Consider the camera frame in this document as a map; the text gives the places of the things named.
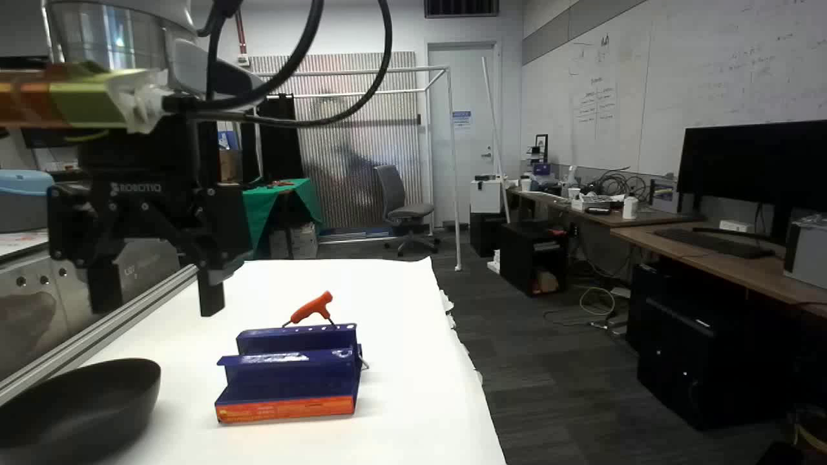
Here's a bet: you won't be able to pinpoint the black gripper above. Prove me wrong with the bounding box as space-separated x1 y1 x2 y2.
47 93 255 319

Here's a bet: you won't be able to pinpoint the red handled metal tool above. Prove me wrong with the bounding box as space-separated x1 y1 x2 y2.
279 288 336 330

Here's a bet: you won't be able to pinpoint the black bowl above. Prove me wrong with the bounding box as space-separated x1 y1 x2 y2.
0 355 164 465

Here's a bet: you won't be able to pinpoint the green cloth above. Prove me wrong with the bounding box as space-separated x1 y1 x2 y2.
239 176 327 252

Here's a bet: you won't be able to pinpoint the blue tool holder rack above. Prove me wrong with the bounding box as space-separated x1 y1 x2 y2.
212 319 366 429

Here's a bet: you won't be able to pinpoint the grey blue plastic container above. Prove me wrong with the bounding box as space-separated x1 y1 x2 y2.
0 168 56 235

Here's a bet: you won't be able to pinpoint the translucent mesh partition panel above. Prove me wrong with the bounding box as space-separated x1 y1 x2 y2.
244 49 427 238

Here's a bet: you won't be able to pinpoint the grey office chair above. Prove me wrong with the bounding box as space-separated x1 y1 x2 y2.
371 163 440 257

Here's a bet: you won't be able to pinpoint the white door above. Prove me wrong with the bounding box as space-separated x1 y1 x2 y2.
427 42 503 229

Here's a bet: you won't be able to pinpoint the white box device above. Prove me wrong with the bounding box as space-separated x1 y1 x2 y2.
469 172 506 220

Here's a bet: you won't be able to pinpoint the black cabinet under desk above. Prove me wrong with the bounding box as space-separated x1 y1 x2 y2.
499 220 571 299

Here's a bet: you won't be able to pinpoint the ceiling air vent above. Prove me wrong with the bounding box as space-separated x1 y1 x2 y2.
422 0 503 17

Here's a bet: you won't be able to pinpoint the black keyboard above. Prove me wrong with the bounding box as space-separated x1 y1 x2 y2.
650 224 778 261

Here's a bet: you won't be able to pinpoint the wooden desk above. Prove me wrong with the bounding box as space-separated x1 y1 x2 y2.
506 185 827 322

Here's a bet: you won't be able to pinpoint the black computer monitor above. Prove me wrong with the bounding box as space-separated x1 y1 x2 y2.
675 116 827 239

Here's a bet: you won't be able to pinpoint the white desktop machine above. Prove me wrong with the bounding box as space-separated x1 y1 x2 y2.
779 216 827 291

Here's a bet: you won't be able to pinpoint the aluminium frame rail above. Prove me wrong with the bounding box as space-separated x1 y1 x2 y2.
0 261 202 407

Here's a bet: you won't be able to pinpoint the yellow green wrist camera mount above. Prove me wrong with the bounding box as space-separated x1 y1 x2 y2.
0 61 172 137

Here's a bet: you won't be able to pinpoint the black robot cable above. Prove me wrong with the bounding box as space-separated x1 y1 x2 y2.
193 0 394 131
202 0 327 113

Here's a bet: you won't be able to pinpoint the white pipe frame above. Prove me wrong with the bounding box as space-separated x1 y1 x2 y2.
244 64 464 273

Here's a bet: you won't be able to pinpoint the white floor cables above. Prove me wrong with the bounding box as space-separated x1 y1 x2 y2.
577 283 633 335

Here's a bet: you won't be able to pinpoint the wall whiteboard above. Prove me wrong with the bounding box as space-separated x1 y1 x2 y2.
520 0 827 178

